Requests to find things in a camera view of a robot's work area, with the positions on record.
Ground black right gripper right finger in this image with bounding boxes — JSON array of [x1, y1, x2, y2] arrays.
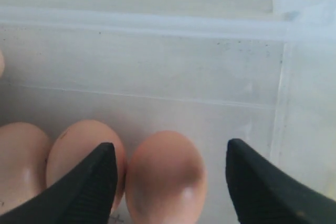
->
[[225, 138, 335, 223]]

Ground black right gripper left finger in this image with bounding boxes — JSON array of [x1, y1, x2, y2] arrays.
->
[[1, 143, 118, 223]]

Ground brown egg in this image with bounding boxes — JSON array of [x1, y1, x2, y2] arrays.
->
[[125, 131, 207, 224], [1, 122, 51, 214], [0, 51, 5, 77], [46, 120, 127, 212]]

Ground clear plastic container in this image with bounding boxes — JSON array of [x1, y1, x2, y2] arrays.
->
[[1, 7, 335, 223]]

